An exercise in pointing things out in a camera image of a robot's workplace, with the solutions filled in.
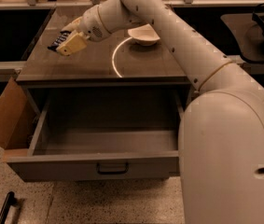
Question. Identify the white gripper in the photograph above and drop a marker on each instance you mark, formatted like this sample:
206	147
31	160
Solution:
90	23

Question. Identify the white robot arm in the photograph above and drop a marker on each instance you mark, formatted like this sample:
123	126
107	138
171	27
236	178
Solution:
221	136

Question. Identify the grey cabinet with glossy top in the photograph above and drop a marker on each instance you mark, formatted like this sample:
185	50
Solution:
117	61

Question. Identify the open grey top drawer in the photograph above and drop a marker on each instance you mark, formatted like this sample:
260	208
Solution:
77	130

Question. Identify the white bowl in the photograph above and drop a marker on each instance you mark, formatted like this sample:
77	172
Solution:
144	35

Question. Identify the brown cardboard panel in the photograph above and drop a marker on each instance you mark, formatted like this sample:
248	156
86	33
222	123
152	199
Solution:
16	117

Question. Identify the black drawer handle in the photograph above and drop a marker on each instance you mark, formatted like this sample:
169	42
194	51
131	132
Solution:
112	168

